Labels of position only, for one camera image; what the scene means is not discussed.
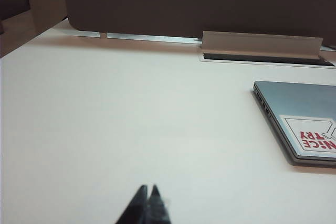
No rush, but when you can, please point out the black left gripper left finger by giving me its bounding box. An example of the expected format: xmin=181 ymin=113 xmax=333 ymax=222
xmin=114 ymin=184 xmax=149 ymax=224

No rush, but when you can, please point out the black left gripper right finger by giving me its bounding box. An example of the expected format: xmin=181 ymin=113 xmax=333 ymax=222
xmin=143 ymin=184 xmax=173 ymax=224

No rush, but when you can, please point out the white red laptop sticker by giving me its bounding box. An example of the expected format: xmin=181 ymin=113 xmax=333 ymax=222
xmin=278 ymin=114 xmax=336 ymax=154

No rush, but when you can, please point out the silver closed laptop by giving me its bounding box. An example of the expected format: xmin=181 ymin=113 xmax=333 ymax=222
xmin=253 ymin=80 xmax=336 ymax=167

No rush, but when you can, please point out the grey-brown desk partition panel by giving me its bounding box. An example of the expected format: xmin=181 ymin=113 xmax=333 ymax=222
xmin=60 ymin=0 xmax=336 ymax=46

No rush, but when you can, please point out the aluminium partition base rail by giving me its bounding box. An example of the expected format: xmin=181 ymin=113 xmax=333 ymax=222
xmin=72 ymin=30 xmax=203 ymax=44

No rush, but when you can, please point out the beige cable tray lid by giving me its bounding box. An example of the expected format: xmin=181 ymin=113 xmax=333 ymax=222
xmin=201 ymin=30 xmax=323 ymax=60

